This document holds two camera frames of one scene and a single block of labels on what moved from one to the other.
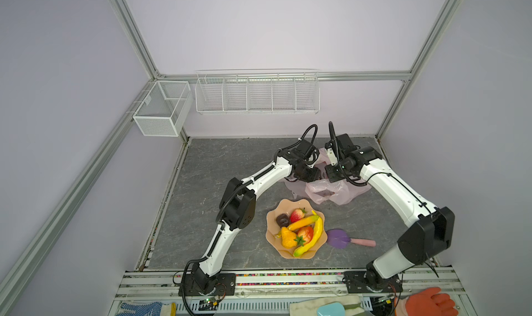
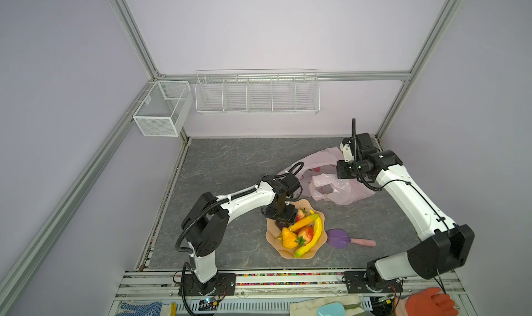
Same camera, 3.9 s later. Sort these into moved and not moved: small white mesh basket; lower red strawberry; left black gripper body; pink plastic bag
Moved: left black gripper body
Not moved: lower red strawberry; pink plastic bag; small white mesh basket
